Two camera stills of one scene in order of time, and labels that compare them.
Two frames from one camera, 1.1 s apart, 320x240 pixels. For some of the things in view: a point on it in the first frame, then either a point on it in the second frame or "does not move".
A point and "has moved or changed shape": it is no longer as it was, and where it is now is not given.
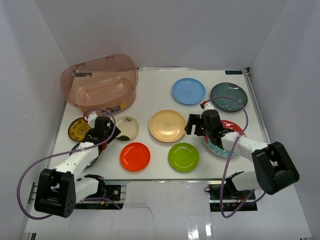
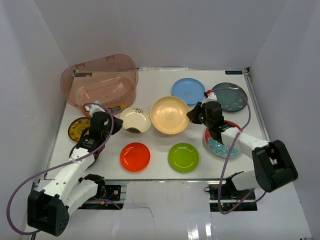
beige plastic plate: (167, 126) has moved or changed shape
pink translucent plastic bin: (108, 83) does not move
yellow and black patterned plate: (78, 129) does not move
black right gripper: (194, 119) to (193, 115)
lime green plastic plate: (183, 157) does not move
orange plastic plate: (135, 156) does not move
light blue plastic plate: (188, 91) does not move
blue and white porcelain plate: (93, 161) does not move
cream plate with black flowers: (128, 126) to (136, 117)
